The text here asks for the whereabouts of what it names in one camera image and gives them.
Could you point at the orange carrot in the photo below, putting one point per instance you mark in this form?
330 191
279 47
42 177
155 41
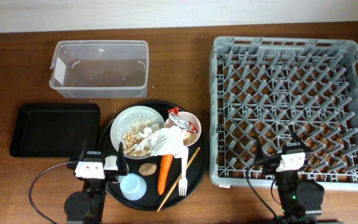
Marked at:
164 170

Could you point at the black rectangular tray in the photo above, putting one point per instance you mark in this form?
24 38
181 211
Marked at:
55 129

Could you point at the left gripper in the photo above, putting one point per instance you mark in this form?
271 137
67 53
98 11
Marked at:
110 175

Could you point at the white cup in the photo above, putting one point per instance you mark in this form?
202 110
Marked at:
110 163

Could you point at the grey dishwasher rack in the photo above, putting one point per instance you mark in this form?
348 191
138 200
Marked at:
266 89

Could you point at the grey round plate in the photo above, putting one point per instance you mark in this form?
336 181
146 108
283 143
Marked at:
122 120

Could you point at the clear plastic bin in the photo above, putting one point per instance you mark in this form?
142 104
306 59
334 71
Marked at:
100 68

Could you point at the rice and peanut scraps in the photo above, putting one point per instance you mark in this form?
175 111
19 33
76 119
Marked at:
137 140

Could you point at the white plastic fork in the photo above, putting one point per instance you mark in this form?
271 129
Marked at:
182 183

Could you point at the light blue cup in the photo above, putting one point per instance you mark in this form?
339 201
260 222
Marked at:
132 186

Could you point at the red snack wrapper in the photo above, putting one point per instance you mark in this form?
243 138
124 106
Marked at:
183 123

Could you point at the white tissue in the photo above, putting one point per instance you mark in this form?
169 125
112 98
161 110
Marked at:
157 141

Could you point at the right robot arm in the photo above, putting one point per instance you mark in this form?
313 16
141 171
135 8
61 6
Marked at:
300 199

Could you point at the wooden chopstick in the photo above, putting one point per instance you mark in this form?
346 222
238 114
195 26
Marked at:
176 182

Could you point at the round black tray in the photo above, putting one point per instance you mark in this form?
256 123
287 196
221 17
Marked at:
152 200

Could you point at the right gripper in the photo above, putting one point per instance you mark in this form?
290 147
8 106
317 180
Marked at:
271 165

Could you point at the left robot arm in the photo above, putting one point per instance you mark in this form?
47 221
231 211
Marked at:
87 205

